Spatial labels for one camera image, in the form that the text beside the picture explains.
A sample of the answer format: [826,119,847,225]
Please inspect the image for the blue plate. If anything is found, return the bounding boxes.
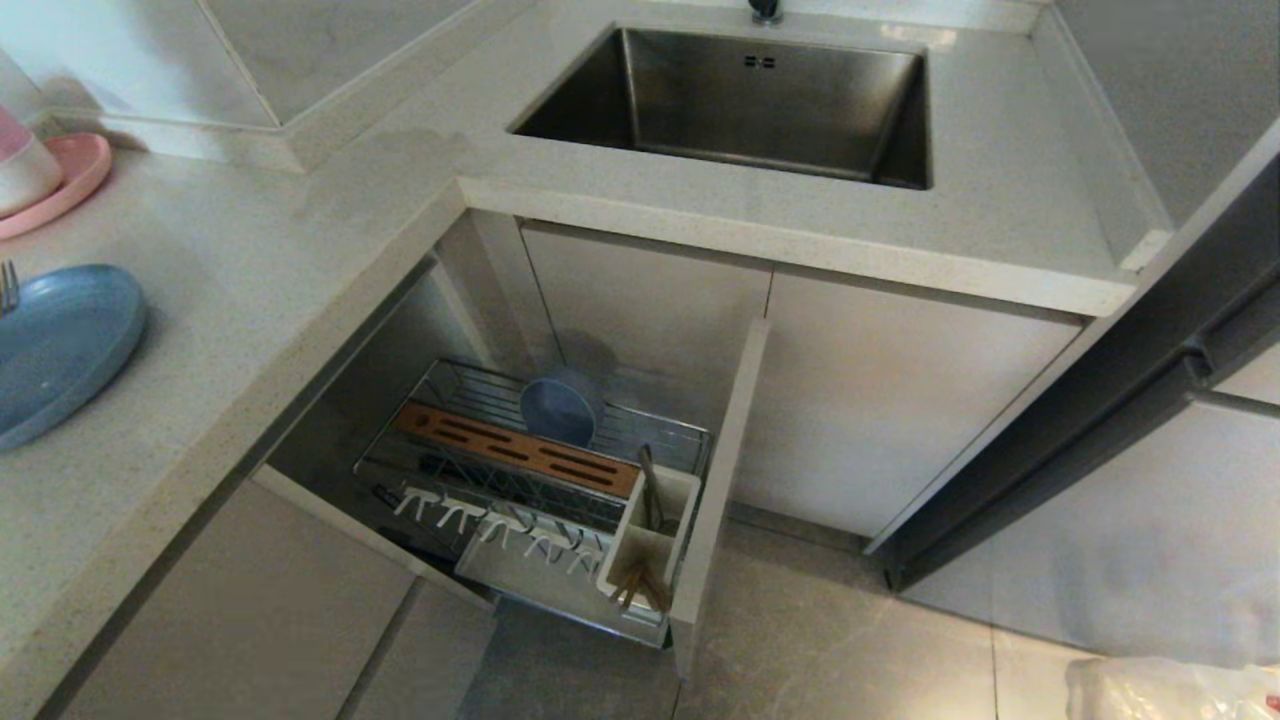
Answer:
[0,264,149,452]

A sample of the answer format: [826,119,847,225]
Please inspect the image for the metal spoon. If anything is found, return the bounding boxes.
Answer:
[638,445,665,531]

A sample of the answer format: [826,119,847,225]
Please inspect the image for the white pull-out cabinet door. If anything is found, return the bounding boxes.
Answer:
[668,317,772,681]

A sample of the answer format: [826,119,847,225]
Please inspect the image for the metal pull-out dish rack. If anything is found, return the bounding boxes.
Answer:
[353,359,713,649]

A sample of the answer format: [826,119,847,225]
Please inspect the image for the blue bowl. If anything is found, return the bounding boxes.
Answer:
[519,368,607,449]

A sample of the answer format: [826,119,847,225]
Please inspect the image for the pink and white cup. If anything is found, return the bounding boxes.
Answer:
[0,104,65,219]

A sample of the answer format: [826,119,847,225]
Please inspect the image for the wooden chopsticks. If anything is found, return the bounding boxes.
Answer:
[611,560,673,613]

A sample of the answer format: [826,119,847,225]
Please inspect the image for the wooden knife block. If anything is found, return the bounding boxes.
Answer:
[393,401,642,500]

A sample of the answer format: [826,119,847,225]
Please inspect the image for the clear plastic bag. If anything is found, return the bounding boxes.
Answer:
[1066,655,1280,720]

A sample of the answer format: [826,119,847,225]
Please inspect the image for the pink plate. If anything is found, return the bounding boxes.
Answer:
[0,132,113,241]

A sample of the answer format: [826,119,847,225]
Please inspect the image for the stainless steel sink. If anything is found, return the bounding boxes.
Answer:
[509,25,933,191]

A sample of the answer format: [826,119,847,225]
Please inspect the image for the white utensil holder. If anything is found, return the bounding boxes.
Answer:
[597,464,702,626]

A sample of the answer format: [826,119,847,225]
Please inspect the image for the grey refrigerator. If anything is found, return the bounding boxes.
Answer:
[866,150,1280,669]

